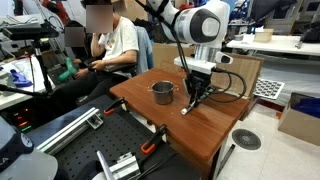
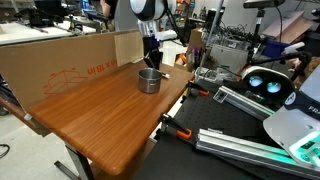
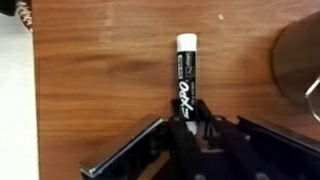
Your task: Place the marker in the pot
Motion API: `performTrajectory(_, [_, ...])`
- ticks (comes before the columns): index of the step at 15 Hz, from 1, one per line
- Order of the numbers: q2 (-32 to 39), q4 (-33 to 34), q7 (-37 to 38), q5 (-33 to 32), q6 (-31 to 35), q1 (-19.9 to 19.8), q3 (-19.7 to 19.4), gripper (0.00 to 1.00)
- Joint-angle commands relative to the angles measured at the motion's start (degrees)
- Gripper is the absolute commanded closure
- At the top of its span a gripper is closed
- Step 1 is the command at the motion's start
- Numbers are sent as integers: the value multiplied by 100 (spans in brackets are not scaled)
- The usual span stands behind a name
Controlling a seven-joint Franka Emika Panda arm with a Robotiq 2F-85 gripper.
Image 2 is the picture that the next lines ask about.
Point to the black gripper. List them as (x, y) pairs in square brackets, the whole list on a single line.
[(151, 45)]

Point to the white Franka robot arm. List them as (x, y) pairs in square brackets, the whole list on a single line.
[(148, 10)]

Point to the small stainless steel pot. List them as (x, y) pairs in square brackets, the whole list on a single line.
[(150, 81)]

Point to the orange black bar clamp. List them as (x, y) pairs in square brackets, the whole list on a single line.
[(178, 128), (198, 89)]

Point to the person in dark shirt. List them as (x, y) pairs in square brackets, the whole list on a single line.
[(108, 6)]

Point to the black perforated breadboard table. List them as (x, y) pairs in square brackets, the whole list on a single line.
[(206, 133)]

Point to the large cardboard box panel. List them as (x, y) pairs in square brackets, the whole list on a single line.
[(50, 66)]

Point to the white VR headset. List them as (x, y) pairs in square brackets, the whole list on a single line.
[(268, 83)]

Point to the blue storage bin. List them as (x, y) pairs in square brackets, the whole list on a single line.
[(275, 47)]

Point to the metal table leg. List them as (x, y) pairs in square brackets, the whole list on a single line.
[(78, 161)]

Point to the white background workbench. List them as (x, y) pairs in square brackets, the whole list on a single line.
[(30, 31)]

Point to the flat cardboard sheets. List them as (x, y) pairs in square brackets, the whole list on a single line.
[(288, 26)]

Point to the short aluminium extrusion rail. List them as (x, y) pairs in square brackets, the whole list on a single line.
[(243, 101)]

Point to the black camera on stand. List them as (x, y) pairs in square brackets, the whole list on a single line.
[(260, 20)]

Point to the long aluminium extrusion rail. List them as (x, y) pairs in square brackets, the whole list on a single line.
[(246, 150)]

